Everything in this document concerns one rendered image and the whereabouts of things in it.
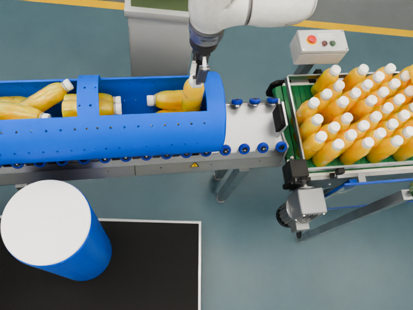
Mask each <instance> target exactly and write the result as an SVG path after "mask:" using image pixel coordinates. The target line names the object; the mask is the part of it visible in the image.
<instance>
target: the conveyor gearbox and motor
mask: <svg viewBox="0 0 413 310"><path fill-rule="evenodd" d="M325 213H327V208H326V202H325V197H324V193H323V188H321V187H320V188H318V187H317V188H315V187H314V186H308V185H304V186H301V187H299V188H297V189H295V190H294V192H293V193H292V194H290V195H289V196H288V198H287V201H286V202H285V203H284V204H283V205H281V206H280V207H279V208H278V209H277V212H276V218H277V221H278V222H279V224H280V225H282V226H283V227H286V228H291V232H292V233H296V234H297V238H298V239H300V238H301V235H302V232H304V231H306V230H308V229H310V228H309V222H310V221H312V220H313V219H316V218H318V217H320V216H322V215H324V214H325ZM298 233H299V234H298Z"/></svg>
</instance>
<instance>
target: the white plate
mask: <svg viewBox="0 0 413 310"><path fill-rule="evenodd" d="M90 224H91V214H90V208H89V205H88V203H87V201H86V199H85V197H84V196H83V195H82V193H81V192H80V191H79V190H78V189H76V188H75V187H73V186H72V185H70V184H68V183H65V182H63V181H58V180H42V181H37V182H35V183H32V184H30V185H28V186H25V187H24V188H22V189H21V190H19V191H18V192H17V193H16V194H15V195H14V196H13V197H12V198H11V200H10V201H9V202H8V204H7V205H6V207H5V209H4V211H3V214H2V218H1V236H2V239H3V242H4V244H5V246H6V247H7V249H8V250H9V252H10V253H11V254H13V256H14V257H16V258H18V259H19V260H21V261H23V262H25V263H28V264H32V265H37V266H46V265H51V264H55V263H59V262H61V261H63V260H65V259H67V258H69V257H70V256H71V255H73V254H74V253H75V252H76V251H78V249H79V248H80V247H81V246H82V244H83V243H84V241H85V240H86V238H87V236H88V233H89V230H90Z"/></svg>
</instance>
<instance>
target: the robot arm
mask: <svg viewBox="0 0 413 310"><path fill-rule="evenodd" d="M317 2H318V0H188V11H189V27H188V29H189V36H190V37H189V43H190V45H191V47H192V53H193V57H192V59H193V61H192V64H191V71H190V74H192V73H195V74H194V75H193V76H192V78H193V80H192V88H201V87H202V83H205V81H206V78H207V74H208V72H209V70H210V67H209V66H208V65H207V63H208V59H209V56H210V53H212V52H213V51H214V50H215V49H216V48H217V46H218V43H219V42H220V41H221V39H222V37H223V34H224V30H225V29H226V28H230V27H233V26H241V25H248V26H256V27H267V28H270V27H283V26H291V25H296V24H298V23H301V22H303V21H304V20H306V19H308V18H309V17H310V16H311V15H312V14H313V13H314V11H315V9H316V6H317Z"/></svg>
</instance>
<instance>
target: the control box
mask: <svg viewBox="0 0 413 310"><path fill-rule="evenodd" d="M321 34H322V35H321ZM332 34H333V35H332ZM310 35H314V36H315V37H316V38H317V41H316V42H315V43H311V42H309V40H308V37H309V36H310ZM329 35H330V36H329ZM331 35H332V36H331ZM323 41H327V43H328V44H327V45H326V46H323V45H322V42H323ZM331 41H335V42H336V44H335V45H334V46H332V45H331V44H330V42H331ZM289 46H290V49H291V55H292V58H293V64H294V65H313V64H338V63H339V62H340V61H341V60H342V58H343V57H344V55H345V54H346V53H347V52H348V45H347V42H346V38H345V34H344V31H343V30H297V32H296V34H295V35H294V37H293V40H292V41H291V43H290V45H289Z"/></svg>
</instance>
